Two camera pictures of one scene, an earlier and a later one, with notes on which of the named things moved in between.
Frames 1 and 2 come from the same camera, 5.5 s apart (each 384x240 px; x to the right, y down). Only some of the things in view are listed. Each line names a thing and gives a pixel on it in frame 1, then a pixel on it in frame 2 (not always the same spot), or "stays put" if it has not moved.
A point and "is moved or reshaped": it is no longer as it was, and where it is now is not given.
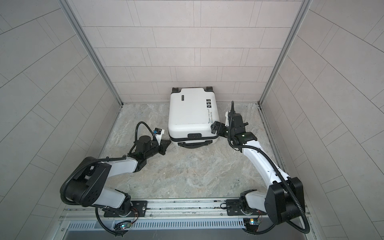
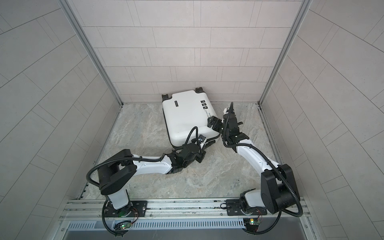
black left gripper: [163, 146] -> [202, 156]
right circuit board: [251, 224] stays put
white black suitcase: [191, 114] is moved or reshaped
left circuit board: [123, 226] stays put
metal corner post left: [66, 3] stays put
